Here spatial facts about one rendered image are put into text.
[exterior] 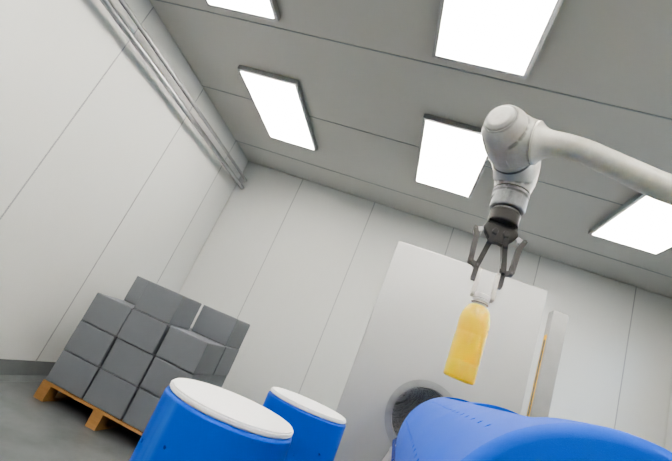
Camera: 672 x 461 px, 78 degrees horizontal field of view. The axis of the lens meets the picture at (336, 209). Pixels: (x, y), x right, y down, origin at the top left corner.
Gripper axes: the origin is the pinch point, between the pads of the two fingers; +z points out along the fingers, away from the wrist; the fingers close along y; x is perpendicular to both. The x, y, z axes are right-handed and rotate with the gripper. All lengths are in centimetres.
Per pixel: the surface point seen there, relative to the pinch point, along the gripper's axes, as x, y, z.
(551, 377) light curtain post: -75, -39, 5
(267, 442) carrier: 19, 31, 47
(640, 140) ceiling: -181, -93, -189
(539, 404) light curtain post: -75, -37, 16
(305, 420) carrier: -35, 35, 49
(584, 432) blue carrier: 65, -3, 26
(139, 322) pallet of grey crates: -232, 235, 67
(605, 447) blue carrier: 66, -4, 27
